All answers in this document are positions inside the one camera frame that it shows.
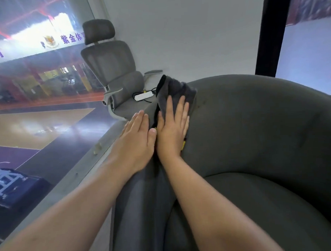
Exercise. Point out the person's right little finger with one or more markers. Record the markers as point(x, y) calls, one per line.
point(187, 127)

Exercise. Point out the grey fabric armchair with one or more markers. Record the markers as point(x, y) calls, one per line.
point(250, 131)

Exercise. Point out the person's left forearm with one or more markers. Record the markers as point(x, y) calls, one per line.
point(65, 213)

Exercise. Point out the person's left middle finger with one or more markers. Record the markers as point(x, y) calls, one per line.
point(139, 122)

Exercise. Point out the person's right middle finger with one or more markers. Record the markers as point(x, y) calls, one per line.
point(179, 111)

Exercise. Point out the white power strip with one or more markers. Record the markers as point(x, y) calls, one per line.
point(143, 96)

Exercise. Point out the blue padded hoop base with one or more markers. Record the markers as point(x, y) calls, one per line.
point(17, 185)

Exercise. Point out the person's right forearm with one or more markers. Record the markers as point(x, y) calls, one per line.
point(213, 209)

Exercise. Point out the person's left thumb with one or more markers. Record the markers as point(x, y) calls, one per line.
point(153, 141)

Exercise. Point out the person's right hand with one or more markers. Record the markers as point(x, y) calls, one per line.
point(170, 140)

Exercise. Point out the black door frame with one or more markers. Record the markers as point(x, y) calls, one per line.
point(272, 31)

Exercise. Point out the person's left hand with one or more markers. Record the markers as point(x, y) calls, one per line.
point(133, 150)

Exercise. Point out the person's right thumb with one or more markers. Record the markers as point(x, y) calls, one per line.
point(159, 124)

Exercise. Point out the person's left little finger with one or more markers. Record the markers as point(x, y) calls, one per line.
point(124, 131)

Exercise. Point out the white banner with purple letters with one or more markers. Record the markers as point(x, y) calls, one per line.
point(27, 43)

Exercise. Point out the grey mesh office chair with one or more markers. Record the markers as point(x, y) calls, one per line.
point(110, 63)

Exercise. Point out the dark grey cleaning cloth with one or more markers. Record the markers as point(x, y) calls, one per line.
point(175, 90)

